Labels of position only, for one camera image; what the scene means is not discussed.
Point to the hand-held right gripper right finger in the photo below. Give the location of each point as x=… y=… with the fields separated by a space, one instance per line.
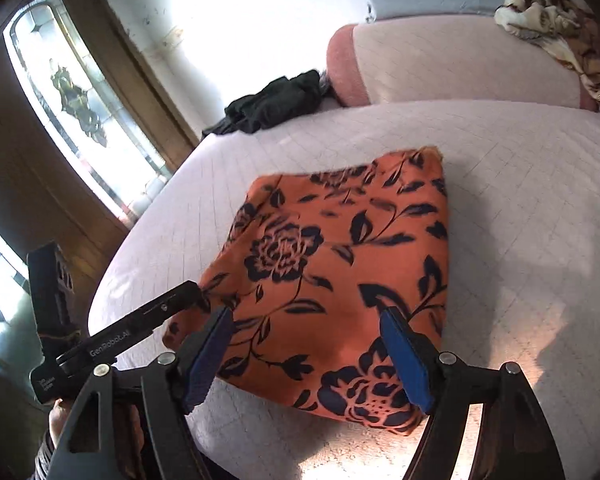
x=405 y=355

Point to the brown cream printed blanket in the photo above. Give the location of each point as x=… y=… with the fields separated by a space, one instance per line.
x=555 y=25

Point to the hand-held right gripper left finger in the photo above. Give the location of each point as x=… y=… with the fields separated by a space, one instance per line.
x=207 y=360

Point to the pink cushion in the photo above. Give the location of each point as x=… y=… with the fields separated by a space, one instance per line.
x=460 y=65

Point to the person's left forearm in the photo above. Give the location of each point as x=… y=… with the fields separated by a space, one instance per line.
x=45 y=460

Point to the brown wooden door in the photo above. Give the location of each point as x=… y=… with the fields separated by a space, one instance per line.
x=25 y=170

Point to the person's left hand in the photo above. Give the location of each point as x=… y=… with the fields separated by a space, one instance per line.
x=62 y=420

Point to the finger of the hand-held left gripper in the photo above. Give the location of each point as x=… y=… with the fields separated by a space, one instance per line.
x=177 y=299

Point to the black cloth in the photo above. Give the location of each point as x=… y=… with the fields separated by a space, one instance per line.
x=270 y=105

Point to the quilted white bed cover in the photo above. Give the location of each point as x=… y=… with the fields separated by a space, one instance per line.
x=520 y=210

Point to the orange black floral garment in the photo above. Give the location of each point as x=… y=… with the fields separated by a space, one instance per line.
x=340 y=270

